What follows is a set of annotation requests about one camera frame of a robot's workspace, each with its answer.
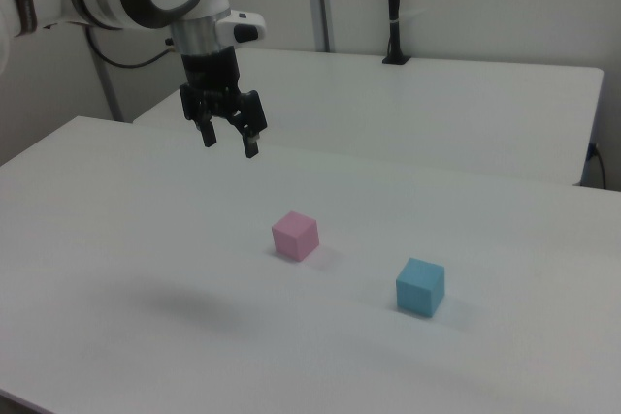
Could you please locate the white side table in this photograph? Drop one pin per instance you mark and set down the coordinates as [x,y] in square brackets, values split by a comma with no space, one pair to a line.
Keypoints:
[436,118]

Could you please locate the blue cube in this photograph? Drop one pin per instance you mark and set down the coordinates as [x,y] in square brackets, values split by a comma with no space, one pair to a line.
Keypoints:
[417,290]

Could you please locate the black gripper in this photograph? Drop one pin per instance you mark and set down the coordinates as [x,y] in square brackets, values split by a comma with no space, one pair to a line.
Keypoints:
[211,74]

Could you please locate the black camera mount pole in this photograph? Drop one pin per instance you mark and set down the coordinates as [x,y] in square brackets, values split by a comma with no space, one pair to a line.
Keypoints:
[394,7]

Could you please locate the pink cube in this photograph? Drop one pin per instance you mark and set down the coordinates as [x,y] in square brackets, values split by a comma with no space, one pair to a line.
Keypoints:
[293,239]

